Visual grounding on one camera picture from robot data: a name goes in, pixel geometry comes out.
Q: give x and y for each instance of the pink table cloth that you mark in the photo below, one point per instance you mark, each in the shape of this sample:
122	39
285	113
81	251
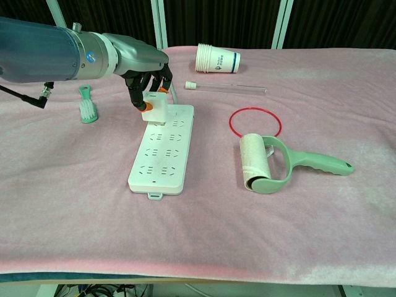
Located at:
216	216

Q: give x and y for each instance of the clear glass test tube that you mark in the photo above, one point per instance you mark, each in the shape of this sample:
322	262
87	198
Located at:
226	88

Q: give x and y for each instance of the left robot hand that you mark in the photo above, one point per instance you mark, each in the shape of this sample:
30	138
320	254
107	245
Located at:
139	58

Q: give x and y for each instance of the white plug adapter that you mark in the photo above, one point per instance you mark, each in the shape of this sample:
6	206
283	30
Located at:
156	108

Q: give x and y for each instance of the green lint roller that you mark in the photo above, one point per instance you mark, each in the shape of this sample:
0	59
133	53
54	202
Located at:
272	167

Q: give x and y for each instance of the green cleaning brush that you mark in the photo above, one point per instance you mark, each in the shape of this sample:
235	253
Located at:
88	106

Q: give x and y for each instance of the stack of white paper cups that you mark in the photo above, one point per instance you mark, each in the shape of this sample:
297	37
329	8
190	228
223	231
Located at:
218	58

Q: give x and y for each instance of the white frame post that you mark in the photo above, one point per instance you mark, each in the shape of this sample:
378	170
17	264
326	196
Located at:
282	23
160	23

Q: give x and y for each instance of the white power strip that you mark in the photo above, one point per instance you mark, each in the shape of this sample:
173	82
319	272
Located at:
162	154

